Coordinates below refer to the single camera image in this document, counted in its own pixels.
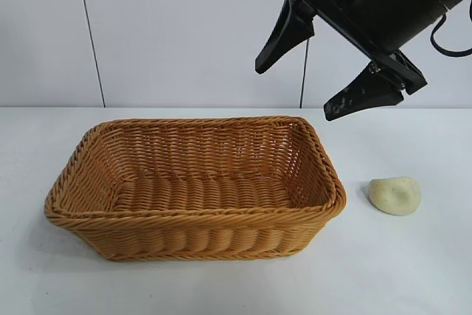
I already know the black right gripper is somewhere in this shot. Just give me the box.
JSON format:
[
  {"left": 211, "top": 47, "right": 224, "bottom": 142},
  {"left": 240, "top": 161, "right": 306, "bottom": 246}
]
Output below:
[{"left": 254, "top": 0, "right": 449, "bottom": 122}]

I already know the pale yellow egg yolk pastry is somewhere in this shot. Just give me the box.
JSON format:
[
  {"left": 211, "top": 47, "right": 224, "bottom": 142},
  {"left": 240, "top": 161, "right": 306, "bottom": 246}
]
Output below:
[{"left": 367, "top": 176, "right": 423, "bottom": 216}]

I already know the woven wicker basket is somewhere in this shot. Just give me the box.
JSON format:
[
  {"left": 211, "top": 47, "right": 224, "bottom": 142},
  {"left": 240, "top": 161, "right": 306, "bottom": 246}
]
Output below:
[{"left": 44, "top": 115, "right": 348, "bottom": 263}]

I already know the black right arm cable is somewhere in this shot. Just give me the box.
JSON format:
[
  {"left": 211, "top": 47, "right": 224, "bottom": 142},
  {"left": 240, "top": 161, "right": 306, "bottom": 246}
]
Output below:
[{"left": 429, "top": 0, "right": 472, "bottom": 57}]

